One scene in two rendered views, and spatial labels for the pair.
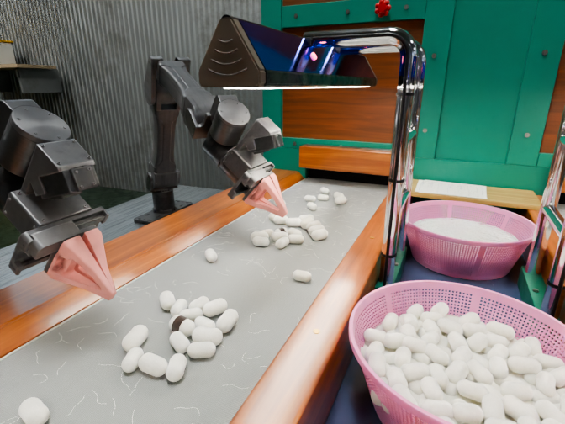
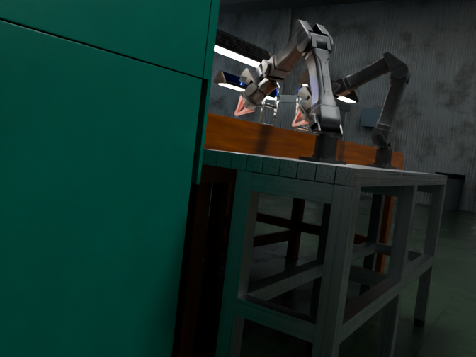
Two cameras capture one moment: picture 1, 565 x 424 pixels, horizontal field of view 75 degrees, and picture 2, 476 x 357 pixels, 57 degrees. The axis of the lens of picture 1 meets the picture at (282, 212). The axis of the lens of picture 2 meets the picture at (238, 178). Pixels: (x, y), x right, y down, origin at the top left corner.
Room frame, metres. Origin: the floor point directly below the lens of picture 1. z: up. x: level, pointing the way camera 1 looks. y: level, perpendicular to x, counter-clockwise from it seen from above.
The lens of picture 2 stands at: (2.37, 0.38, 0.68)
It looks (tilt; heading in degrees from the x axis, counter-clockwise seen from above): 4 degrees down; 191
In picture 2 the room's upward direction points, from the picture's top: 7 degrees clockwise
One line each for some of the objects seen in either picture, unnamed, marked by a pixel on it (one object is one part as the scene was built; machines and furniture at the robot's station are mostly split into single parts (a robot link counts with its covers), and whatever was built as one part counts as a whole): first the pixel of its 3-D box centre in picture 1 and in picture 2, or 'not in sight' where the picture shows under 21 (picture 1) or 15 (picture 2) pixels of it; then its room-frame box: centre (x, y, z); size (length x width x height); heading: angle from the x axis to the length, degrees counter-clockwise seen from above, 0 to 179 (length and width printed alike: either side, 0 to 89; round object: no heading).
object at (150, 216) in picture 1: (163, 200); (325, 148); (1.07, 0.36, 0.71); 0.20 x 0.07 x 0.08; 158
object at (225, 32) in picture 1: (321, 65); (224, 41); (0.71, -0.07, 1.08); 0.62 x 0.08 x 0.07; 155
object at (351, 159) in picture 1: (346, 158); not in sight; (1.14, -0.20, 0.83); 0.30 x 0.06 x 0.07; 65
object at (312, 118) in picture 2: (163, 180); (325, 125); (1.06, 0.35, 0.77); 0.09 x 0.06 x 0.06; 124
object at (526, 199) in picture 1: (464, 193); not in sight; (0.94, -0.49, 0.77); 0.33 x 0.15 x 0.01; 65
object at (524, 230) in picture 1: (462, 238); not in sight; (0.75, -0.40, 0.72); 0.27 x 0.27 x 0.10
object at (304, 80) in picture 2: not in sight; (331, 87); (-0.17, 0.34, 1.08); 0.62 x 0.08 x 0.07; 155
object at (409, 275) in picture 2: not in sight; (358, 270); (0.81, 0.52, 0.32); 1.20 x 0.29 x 0.63; 158
